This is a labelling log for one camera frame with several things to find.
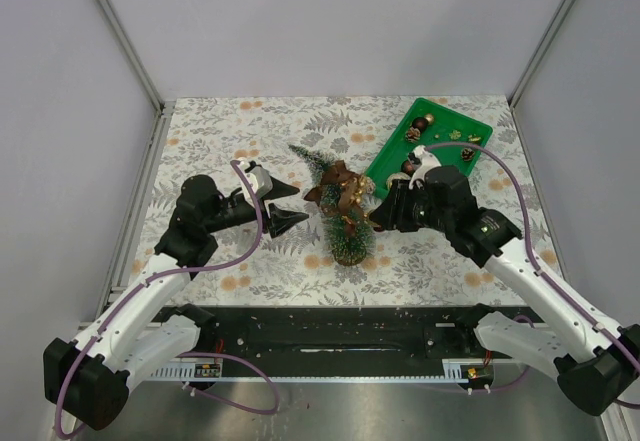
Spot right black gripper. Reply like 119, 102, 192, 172
369, 179, 453, 233

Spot small green christmas tree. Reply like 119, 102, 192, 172
289, 144, 375, 267

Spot silver striped bauble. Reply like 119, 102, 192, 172
386, 172, 410, 189

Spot grey metallic ornament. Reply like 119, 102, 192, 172
236, 228, 256, 256

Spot green plastic tray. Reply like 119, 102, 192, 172
364, 97, 495, 200

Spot brown ribbon bow cluster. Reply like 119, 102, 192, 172
303, 160, 376, 238

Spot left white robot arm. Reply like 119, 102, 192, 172
43, 161, 308, 440

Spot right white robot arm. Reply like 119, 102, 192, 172
370, 166, 639, 416

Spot brown faceted bauble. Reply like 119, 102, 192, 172
401, 160, 415, 175

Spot floral patterned table mat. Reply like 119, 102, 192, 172
123, 95, 560, 306

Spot dark brown matte bauble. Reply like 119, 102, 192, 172
411, 117, 429, 132

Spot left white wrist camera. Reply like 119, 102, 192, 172
237, 157, 273, 204

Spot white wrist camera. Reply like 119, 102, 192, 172
408, 145, 441, 189
237, 157, 273, 204

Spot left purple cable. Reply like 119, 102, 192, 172
53, 159, 280, 437

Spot purple cable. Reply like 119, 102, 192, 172
53, 159, 280, 437
424, 141, 640, 408

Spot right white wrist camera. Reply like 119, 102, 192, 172
408, 145, 441, 189

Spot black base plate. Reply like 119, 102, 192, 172
149, 304, 516, 380

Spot white slotted cable duct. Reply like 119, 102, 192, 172
149, 357, 466, 383

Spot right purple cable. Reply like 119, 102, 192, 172
424, 141, 640, 408

